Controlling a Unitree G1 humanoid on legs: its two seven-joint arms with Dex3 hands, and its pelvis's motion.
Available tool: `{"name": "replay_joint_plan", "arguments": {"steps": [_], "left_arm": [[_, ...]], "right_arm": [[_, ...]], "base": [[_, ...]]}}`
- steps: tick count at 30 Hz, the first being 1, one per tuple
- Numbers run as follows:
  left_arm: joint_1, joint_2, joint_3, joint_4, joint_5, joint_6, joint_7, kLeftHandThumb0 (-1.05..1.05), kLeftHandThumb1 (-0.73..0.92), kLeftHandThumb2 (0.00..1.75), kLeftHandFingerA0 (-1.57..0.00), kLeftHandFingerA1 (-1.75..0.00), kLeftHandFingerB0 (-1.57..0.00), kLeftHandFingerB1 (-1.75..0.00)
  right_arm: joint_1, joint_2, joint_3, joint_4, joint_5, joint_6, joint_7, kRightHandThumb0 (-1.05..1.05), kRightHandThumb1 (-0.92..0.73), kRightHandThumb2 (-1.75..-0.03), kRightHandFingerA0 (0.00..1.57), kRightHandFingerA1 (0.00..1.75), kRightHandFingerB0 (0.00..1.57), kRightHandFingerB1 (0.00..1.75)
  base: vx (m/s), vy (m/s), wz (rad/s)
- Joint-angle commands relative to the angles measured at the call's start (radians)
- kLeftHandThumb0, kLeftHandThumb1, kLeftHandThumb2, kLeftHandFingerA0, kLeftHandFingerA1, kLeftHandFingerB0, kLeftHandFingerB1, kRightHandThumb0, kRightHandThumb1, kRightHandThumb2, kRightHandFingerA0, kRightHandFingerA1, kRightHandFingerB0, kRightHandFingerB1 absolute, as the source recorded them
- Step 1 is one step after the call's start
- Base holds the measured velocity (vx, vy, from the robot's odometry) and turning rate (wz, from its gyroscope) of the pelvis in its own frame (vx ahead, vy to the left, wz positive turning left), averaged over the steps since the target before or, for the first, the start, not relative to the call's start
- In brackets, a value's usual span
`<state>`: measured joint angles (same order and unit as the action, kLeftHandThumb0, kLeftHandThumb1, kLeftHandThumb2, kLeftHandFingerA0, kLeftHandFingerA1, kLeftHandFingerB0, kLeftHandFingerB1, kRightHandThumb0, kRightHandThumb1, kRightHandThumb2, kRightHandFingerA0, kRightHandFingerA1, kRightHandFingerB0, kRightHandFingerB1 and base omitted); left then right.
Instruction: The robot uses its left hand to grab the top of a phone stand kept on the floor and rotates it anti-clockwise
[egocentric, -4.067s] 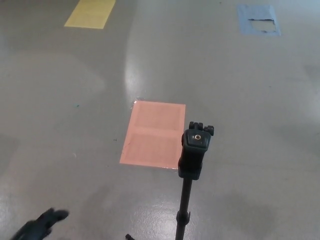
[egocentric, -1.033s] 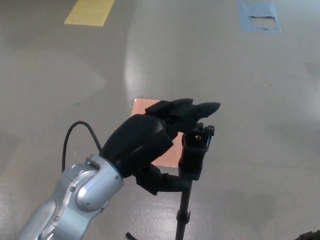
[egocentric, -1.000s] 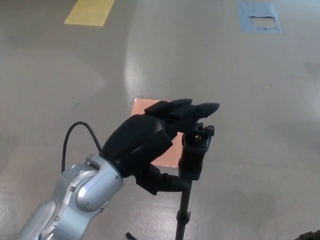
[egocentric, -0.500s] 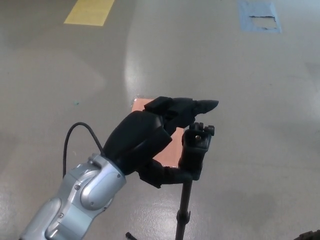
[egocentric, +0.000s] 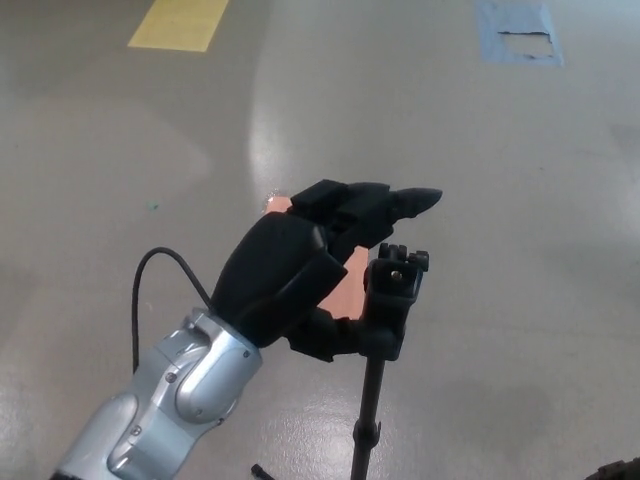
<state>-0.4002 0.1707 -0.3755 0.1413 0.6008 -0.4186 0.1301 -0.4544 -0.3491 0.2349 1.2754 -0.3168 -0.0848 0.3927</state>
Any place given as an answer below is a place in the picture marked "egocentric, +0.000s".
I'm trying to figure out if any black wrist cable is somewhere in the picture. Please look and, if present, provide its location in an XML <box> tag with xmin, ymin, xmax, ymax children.
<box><xmin>130</xmin><ymin>247</ymin><xmax>214</xmax><ymax>374</ymax></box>

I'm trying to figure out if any pink floor marker rectangle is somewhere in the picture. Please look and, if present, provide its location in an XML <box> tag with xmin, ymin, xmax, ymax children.
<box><xmin>263</xmin><ymin>194</ymin><xmax>372</xmax><ymax>322</ymax></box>

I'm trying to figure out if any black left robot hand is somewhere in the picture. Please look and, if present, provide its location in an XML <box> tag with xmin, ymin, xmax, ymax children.
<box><xmin>208</xmin><ymin>178</ymin><xmax>444</xmax><ymax>364</ymax></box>

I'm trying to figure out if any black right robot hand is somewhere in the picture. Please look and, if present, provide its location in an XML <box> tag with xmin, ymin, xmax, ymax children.
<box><xmin>584</xmin><ymin>457</ymin><xmax>640</xmax><ymax>480</ymax></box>

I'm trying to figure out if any black tripod phone stand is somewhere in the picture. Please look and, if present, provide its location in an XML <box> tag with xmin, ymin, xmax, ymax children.
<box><xmin>251</xmin><ymin>242</ymin><xmax>431</xmax><ymax>480</ymax></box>

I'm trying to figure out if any yellow paper sheet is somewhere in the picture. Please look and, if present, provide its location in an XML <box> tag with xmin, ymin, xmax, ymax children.
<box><xmin>127</xmin><ymin>0</ymin><xmax>231</xmax><ymax>53</ymax></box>

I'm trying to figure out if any torn blue paper sheet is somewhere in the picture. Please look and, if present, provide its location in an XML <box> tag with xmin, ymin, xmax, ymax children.
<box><xmin>474</xmin><ymin>0</ymin><xmax>565</xmax><ymax>68</ymax></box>

